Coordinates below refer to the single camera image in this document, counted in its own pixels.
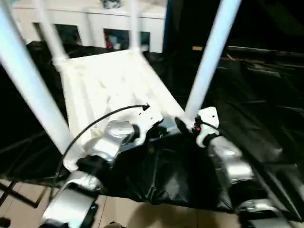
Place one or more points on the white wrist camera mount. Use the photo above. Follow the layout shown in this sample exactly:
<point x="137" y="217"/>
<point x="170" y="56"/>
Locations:
<point x="149" y="116"/>
<point x="209" y="116"/>

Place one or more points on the white glass door cabinet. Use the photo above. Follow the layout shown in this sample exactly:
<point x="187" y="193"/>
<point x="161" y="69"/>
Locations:
<point x="95" y="19"/>

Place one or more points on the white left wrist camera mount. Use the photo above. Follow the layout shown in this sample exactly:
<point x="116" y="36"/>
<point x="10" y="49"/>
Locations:
<point x="149" y="116"/>

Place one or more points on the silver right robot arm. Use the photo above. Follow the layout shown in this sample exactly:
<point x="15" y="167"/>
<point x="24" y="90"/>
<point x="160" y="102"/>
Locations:
<point x="230" y="164"/>

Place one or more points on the black work surface mat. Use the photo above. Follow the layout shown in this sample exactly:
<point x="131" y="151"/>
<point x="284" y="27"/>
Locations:
<point x="261" y="107"/>

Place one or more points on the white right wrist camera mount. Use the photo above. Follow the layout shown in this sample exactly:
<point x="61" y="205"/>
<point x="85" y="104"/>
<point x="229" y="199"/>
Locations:
<point x="209" y="116"/>

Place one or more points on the red bottle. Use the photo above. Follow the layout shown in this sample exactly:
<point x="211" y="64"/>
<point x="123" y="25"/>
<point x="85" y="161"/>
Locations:
<point x="110" y="42"/>

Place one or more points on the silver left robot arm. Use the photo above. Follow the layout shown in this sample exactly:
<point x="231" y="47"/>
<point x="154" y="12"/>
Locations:
<point x="99" y="147"/>

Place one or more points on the white plastic table top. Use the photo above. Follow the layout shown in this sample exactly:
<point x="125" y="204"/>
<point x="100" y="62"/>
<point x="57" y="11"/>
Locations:
<point x="107" y="83"/>

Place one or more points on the black metal frame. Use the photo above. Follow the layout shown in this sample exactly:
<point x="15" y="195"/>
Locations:
<point x="266" y="51"/>

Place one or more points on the dark patterned object on cabinet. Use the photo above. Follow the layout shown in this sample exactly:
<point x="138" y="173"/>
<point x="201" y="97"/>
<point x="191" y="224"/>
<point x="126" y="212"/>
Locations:
<point x="111" y="3"/>

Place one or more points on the yellow label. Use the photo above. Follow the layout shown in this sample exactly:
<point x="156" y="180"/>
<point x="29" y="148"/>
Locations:
<point x="197" y="48"/>

